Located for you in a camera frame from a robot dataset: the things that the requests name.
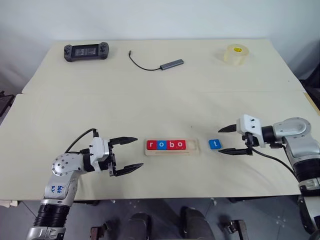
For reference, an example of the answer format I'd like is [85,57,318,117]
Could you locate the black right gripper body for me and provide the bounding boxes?
[240,132,261,151]

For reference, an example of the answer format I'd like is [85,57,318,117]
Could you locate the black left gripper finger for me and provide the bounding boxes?
[113,162,145,177]
[109,136,139,148]

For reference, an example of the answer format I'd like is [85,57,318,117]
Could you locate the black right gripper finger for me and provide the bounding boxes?
[217,123,238,134]
[217,147,251,156]

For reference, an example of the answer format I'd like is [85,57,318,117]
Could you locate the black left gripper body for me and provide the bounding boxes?
[107,140,118,177]

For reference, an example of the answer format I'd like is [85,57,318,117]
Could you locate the blue letter tile t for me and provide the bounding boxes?
[208,139,222,151]

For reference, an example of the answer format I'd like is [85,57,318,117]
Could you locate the light wooden letter tray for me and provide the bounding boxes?
[144,138,202,157]

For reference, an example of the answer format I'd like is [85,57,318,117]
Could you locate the dark rounded shape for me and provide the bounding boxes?
[180,206,214,240]
[126,212,153,240]

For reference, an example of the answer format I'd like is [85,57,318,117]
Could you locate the clear tape roll yellow core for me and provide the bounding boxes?
[215,44,250,67]

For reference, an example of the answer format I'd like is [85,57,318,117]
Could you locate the black chair beside table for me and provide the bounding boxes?
[299,67,320,111]

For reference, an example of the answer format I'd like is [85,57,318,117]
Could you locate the dark grey handheld game console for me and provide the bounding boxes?
[62,41,110,63]

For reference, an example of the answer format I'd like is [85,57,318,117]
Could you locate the dark object beside table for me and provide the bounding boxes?
[0,91,15,118]

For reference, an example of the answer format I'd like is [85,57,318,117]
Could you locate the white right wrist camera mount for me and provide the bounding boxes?
[236,114,266,149]

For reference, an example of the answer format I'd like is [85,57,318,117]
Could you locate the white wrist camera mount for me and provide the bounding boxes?
[88,136,111,174]
[236,114,266,149]

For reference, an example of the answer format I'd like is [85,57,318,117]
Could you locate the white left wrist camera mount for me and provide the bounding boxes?
[88,136,111,174]

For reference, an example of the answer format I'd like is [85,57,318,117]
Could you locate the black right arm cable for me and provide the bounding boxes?
[251,146,301,183]

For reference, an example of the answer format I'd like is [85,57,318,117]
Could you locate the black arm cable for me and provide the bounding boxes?
[251,146,301,183]
[65,128,99,154]

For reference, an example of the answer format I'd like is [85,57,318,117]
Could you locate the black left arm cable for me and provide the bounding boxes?
[65,128,99,154]

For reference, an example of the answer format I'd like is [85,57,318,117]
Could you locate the black table frame bar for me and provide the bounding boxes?
[73,199,100,207]
[228,197,301,204]

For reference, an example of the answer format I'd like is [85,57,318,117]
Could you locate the rusty metal bracket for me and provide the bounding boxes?
[219,218,248,240]
[89,219,119,240]

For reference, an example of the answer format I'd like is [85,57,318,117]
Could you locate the grey usb hub with cable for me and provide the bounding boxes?
[128,50,185,72]

